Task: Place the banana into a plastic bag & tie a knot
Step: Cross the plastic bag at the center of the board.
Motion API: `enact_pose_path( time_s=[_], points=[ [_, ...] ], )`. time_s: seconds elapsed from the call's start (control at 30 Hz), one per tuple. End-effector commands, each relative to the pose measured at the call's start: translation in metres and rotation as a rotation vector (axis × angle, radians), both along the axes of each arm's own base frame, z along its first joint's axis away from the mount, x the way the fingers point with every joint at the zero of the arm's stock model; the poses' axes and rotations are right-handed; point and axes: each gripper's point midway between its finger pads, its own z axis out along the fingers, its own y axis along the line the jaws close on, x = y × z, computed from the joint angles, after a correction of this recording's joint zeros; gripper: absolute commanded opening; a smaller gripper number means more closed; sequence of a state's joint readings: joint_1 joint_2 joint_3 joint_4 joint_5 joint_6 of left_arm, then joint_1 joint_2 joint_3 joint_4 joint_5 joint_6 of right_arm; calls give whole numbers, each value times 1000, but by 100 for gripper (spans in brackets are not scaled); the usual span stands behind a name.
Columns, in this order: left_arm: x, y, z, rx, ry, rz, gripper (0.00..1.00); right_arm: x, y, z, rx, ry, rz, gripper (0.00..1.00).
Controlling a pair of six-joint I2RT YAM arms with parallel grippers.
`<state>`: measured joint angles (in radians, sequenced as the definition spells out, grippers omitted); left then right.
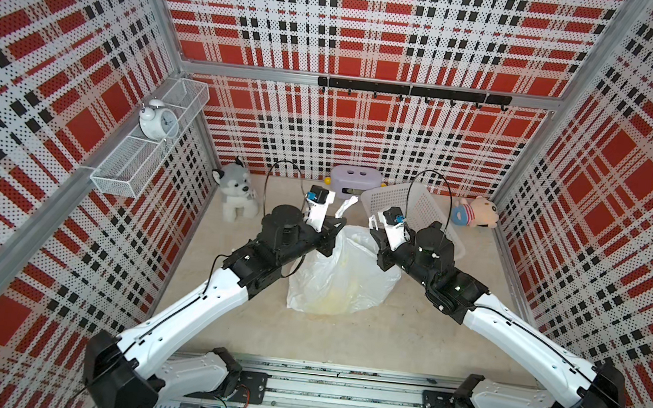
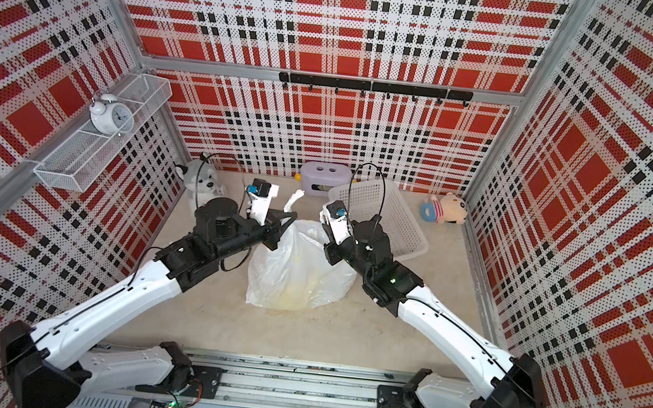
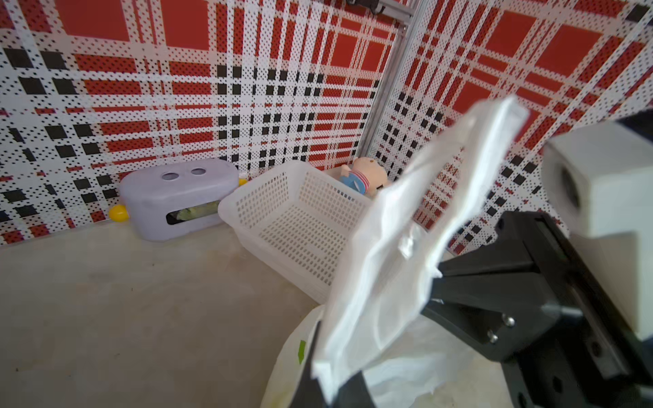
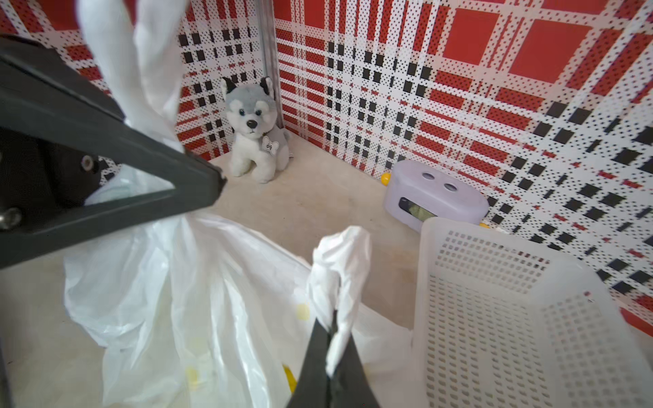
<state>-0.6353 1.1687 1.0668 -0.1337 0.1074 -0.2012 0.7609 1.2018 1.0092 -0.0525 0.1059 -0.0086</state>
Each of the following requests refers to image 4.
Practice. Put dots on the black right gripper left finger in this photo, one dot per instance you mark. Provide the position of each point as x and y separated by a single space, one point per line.
313 386

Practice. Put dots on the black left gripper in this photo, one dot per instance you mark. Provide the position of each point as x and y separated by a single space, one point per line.
55 127

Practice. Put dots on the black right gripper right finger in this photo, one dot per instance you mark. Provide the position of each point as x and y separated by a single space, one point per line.
348 387

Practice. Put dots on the yellow banana bunch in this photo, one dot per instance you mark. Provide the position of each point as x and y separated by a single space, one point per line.
291 379

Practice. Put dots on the translucent white plastic bag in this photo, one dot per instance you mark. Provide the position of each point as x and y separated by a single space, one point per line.
201 311

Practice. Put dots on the white perforated plastic basket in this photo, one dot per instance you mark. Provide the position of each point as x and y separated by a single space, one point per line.
505 322

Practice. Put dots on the grey white husky plush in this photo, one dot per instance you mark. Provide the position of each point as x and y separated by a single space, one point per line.
260 147

